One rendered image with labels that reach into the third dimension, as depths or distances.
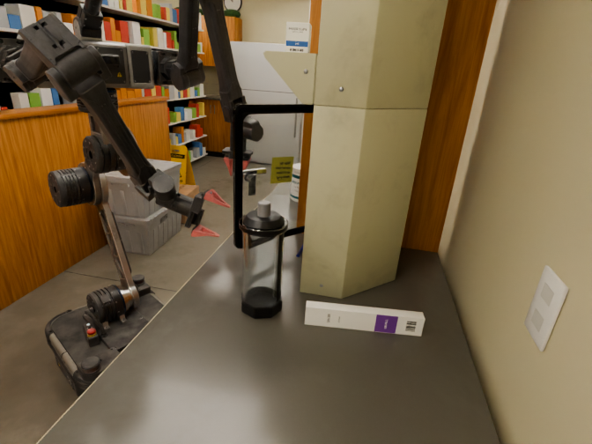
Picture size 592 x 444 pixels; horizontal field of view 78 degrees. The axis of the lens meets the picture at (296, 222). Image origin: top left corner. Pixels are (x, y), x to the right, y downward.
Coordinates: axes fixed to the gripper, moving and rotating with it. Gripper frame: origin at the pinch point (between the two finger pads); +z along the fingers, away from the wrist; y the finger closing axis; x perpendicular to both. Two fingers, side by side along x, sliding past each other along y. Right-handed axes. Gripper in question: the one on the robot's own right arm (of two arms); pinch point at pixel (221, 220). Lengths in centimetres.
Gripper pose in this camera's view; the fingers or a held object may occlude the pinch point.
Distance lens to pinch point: 111.0
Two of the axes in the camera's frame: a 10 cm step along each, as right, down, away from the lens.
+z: 9.2, 3.9, 0.5
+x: 0.6, -2.5, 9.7
